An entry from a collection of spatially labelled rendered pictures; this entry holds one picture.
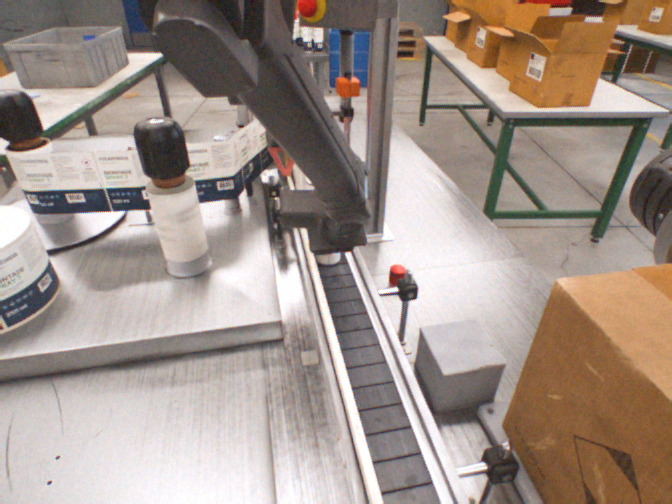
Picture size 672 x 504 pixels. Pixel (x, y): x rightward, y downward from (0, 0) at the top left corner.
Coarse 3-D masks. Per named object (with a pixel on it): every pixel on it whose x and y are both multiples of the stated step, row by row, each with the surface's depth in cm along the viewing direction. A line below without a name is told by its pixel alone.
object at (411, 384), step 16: (368, 272) 74; (368, 288) 70; (384, 320) 64; (400, 352) 59; (400, 368) 57; (416, 384) 55; (416, 400) 53; (432, 432) 49; (432, 448) 48; (448, 464) 46; (448, 480) 45; (464, 496) 43
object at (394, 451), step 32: (352, 288) 83; (352, 320) 76; (352, 352) 70; (352, 384) 65; (384, 384) 65; (384, 416) 60; (384, 448) 56; (416, 448) 56; (384, 480) 53; (416, 480) 53
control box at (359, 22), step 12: (324, 0) 81; (336, 0) 80; (348, 0) 79; (360, 0) 79; (372, 0) 78; (324, 12) 82; (336, 12) 81; (348, 12) 81; (360, 12) 80; (372, 12) 79; (300, 24) 86; (312, 24) 84; (324, 24) 83; (336, 24) 83; (348, 24) 82; (360, 24) 81; (372, 24) 80
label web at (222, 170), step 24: (192, 144) 95; (216, 144) 96; (240, 144) 102; (264, 144) 115; (192, 168) 97; (216, 168) 99; (240, 168) 104; (264, 168) 118; (144, 192) 98; (216, 192) 102; (240, 192) 106
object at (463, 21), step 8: (512, 0) 310; (448, 16) 327; (456, 16) 320; (464, 16) 313; (464, 24) 324; (456, 32) 339; (464, 32) 325; (456, 40) 341; (464, 40) 326; (464, 48) 326
